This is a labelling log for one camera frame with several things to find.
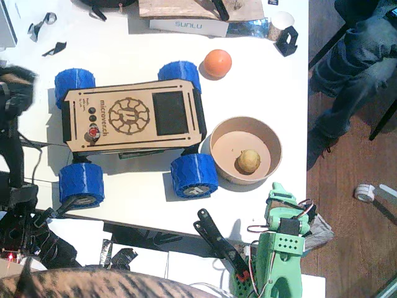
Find person in grey trousers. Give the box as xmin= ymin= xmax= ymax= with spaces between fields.
xmin=306 ymin=0 xmax=397 ymax=171

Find white plastic piece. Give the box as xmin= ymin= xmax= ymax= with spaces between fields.
xmin=377 ymin=183 xmax=397 ymax=199

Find white SUNLU box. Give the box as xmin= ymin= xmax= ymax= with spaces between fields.
xmin=148 ymin=17 xmax=230 ymax=37

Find grey crumpled bag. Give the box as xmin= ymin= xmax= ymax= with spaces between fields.
xmin=305 ymin=214 xmax=335 ymax=253

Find wooden top rover blue wheels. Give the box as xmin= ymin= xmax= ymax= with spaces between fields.
xmin=54 ymin=60 xmax=220 ymax=209

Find orange ball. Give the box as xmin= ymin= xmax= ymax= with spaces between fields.
xmin=203 ymin=48 xmax=233 ymax=78

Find silver foil bag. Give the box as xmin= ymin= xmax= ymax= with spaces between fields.
xmin=227 ymin=17 xmax=270 ymax=40

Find brown paper bowl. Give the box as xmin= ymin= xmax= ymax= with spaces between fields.
xmin=210 ymin=116 xmax=283 ymax=186

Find black bar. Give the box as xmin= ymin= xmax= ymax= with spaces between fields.
xmin=212 ymin=0 xmax=230 ymax=21

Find white tape roll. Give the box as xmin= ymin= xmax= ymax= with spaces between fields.
xmin=354 ymin=184 xmax=376 ymax=202

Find paper cup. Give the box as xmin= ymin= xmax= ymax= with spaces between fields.
xmin=267 ymin=11 xmax=295 ymax=42

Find brown black striped fur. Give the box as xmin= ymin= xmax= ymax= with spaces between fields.
xmin=0 ymin=268 xmax=224 ymax=298

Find black printed bracket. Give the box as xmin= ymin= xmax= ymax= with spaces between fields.
xmin=274 ymin=26 xmax=300 ymax=58

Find black clamp red trigger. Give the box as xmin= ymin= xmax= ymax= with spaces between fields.
xmin=193 ymin=208 xmax=251 ymax=282

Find black lever handle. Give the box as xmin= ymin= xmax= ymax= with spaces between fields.
xmin=33 ymin=197 xmax=77 ymax=227

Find wooden board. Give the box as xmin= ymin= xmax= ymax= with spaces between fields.
xmin=138 ymin=0 xmax=265 ymax=22

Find black plastic scrap with ring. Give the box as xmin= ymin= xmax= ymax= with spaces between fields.
xmin=27 ymin=12 xmax=58 ymax=42

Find black bag with strap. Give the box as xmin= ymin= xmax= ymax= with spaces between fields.
xmin=70 ymin=0 xmax=138 ymax=21

